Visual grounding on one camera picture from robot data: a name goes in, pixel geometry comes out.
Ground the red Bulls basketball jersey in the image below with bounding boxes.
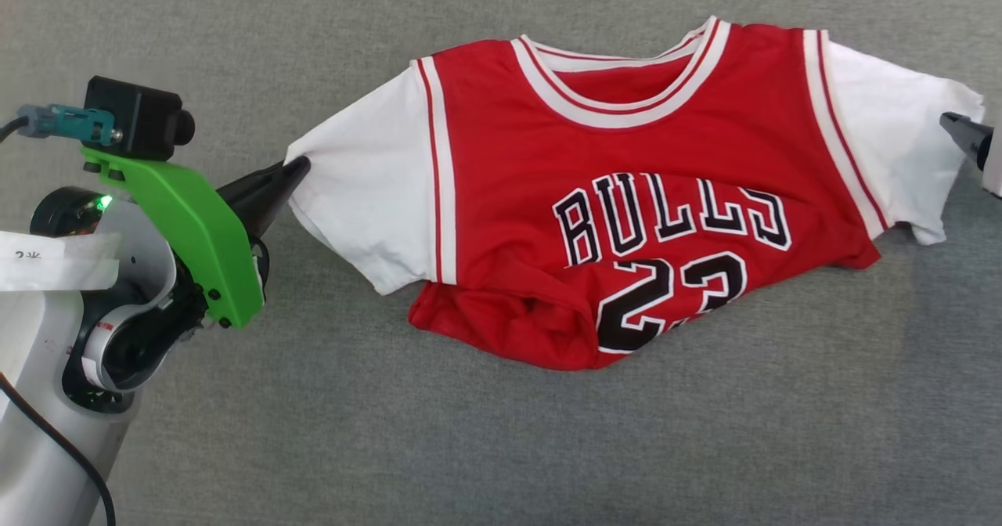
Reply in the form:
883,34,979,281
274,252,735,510
283,16,986,373

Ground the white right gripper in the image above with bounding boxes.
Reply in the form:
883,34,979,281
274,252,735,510
939,110,1002,199

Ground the teal left camera connector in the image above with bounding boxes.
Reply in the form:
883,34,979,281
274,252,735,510
16,103,124,148

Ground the black left camera cable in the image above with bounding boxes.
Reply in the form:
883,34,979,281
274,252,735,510
0,115,117,526

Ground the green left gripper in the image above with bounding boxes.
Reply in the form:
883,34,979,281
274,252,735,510
81,146,312,330

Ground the white paper label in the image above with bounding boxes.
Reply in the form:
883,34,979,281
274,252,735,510
0,231,124,293

